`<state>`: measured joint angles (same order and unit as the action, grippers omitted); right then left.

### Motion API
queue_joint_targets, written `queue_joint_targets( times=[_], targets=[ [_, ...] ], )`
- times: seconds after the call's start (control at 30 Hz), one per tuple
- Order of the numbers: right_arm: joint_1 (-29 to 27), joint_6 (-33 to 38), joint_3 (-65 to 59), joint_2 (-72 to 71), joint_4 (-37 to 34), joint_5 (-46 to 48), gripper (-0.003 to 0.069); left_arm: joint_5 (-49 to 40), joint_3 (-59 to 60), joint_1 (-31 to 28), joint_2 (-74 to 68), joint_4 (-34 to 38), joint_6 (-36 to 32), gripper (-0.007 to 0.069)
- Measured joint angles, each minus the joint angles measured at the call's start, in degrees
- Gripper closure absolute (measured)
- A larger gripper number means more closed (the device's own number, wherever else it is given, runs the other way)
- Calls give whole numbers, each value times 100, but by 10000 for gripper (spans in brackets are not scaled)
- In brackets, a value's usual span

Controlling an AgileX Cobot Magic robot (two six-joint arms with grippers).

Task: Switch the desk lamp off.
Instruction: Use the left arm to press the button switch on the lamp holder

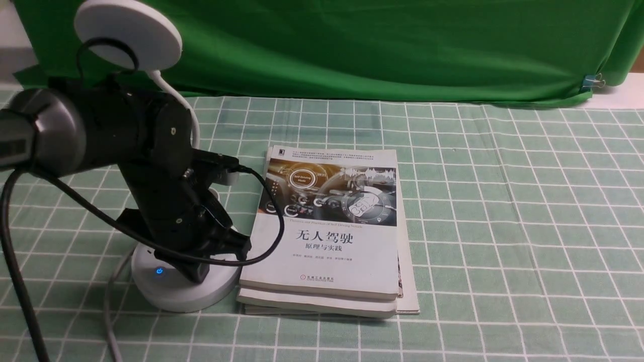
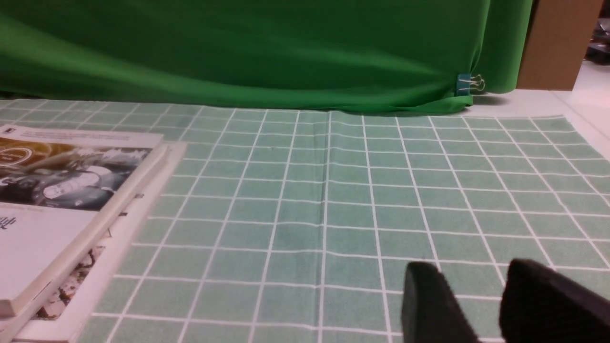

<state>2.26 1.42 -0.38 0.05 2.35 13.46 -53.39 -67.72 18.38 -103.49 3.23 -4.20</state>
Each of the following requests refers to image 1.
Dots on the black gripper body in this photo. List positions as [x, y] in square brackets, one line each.
[180, 215]

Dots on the white round desk lamp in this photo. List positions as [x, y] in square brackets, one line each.
[135, 36]

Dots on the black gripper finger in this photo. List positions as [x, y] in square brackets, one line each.
[230, 241]

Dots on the lower white book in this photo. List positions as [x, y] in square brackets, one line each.
[263, 302]

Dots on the blue binder clip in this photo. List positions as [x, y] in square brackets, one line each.
[591, 82]

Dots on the top self-driving textbook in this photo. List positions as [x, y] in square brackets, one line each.
[339, 208]

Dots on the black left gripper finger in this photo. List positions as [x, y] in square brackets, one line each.
[195, 272]

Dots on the bottom thin book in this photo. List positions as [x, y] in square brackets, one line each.
[408, 301]

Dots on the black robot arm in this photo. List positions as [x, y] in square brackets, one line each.
[65, 129]

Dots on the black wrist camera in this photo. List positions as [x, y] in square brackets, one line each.
[214, 168]

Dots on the green checkered tablecloth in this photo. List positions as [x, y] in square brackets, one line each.
[525, 231]

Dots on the green backdrop cloth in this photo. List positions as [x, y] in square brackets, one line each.
[520, 54]

